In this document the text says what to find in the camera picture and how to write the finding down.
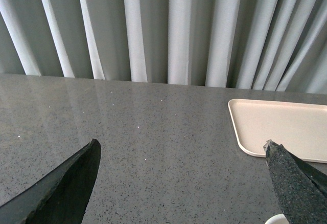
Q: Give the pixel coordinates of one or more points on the cream rectangular tray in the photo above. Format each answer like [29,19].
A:
[299,127]

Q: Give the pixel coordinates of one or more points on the grey pleated curtain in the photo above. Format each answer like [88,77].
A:
[271,45]

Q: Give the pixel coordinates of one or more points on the white smiley mug black handle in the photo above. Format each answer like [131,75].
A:
[277,219]

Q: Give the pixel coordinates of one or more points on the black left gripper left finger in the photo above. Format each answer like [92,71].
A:
[62,195]

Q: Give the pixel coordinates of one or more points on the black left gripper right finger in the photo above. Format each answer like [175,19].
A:
[299,187]

